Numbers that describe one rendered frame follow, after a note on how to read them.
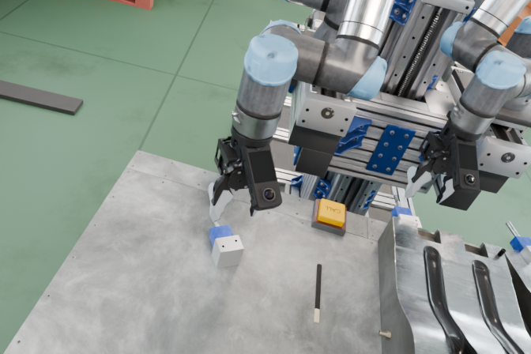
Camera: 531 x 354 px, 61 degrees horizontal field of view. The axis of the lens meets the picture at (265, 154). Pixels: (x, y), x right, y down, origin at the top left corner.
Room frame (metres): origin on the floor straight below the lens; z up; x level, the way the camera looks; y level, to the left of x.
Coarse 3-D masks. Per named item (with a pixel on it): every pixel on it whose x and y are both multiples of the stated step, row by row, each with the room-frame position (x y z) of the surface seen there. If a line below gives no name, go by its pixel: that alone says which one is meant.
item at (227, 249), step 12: (216, 228) 0.62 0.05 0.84; (228, 228) 0.63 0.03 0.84; (216, 240) 0.58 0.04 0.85; (228, 240) 0.59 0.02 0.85; (240, 240) 0.60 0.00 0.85; (216, 252) 0.57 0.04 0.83; (228, 252) 0.56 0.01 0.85; (240, 252) 0.58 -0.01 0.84; (216, 264) 0.56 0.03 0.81; (228, 264) 0.57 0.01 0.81
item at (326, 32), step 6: (324, 18) 1.17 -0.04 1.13; (324, 24) 1.16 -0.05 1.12; (330, 24) 1.14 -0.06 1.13; (336, 24) 1.13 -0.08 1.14; (318, 30) 1.16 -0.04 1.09; (324, 30) 1.15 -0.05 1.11; (330, 30) 1.13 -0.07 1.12; (336, 30) 1.13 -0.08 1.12; (312, 36) 1.17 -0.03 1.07; (318, 36) 1.15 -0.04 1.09; (324, 36) 1.14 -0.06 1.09; (330, 36) 1.13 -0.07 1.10; (330, 42) 1.12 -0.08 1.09
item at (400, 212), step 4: (396, 196) 0.91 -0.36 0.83; (396, 200) 0.90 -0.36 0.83; (396, 204) 0.88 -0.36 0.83; (400, 204) 0.88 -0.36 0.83; (396, 208) 0.85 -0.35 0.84; (400, 208) 0.86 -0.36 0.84; (404, 208) 0.86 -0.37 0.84; (408, 208) 0.87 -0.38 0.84; (392, 212) 0.85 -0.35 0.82; (396, 212) 0.84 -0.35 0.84; (400, 212) 0.84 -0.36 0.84; (404, 212) 0.85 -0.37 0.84; (408, 212) 0.85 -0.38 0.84; (392, 216) 0.85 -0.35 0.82; (396, 216) 0.83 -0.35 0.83; (400, 216) 0.81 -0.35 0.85; (404, 216) 0.82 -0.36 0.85; (408, 216) 0.82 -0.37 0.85; (412, 216) 0.83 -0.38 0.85; (412, 220) 0.81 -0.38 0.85; (416, 220) 0.82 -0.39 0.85; (420, 224) 0.80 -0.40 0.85; (420, 228) 0.79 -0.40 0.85
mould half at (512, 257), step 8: (512, 256) 0.79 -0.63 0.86; (520, 256) 0.80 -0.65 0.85; (512, 264) 0.76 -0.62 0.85; (520, 264) 0.77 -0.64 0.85; (512, 272) 0.75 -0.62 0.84; (520, 272) 0.75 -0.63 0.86; (528, 272) 0.75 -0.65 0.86; (512, 280) 0.74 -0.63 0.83; (520, 280) 0.73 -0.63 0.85; (528, 280) 0.73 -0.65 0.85; (520, 288) 0.71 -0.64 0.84; (528, 288) 0.70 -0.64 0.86; (520, 296) 0.70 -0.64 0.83; (528, 296) 0.69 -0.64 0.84; (520, 304) 0.69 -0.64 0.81; (528, 304) 0.68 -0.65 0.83; (520, 312) 0.68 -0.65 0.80; (528, 312) 0.67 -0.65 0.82; (528, 320) 0.66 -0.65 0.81
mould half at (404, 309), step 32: (416, 224) 0.76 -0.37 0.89; (384, 256) 0.69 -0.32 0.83; (416, 256) 0.67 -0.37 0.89; (448, 256) 0.69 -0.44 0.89; (480, 256) 0.72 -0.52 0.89; (384, 288) 0.61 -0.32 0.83; (416, 288) 0.59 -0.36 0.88; (448, 288) 0.61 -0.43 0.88; (512, 288) 0.66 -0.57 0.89; (384, 320) 0.54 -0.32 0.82; (416, 320) 0.49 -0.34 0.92; (480, 320) 0.55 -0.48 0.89; (512, 320) 0.58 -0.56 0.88; (384, 352) 0.48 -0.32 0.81; (416, 352) 0.42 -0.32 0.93; (448, 352) 0.43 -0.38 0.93; (480, 352) 0.45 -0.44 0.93
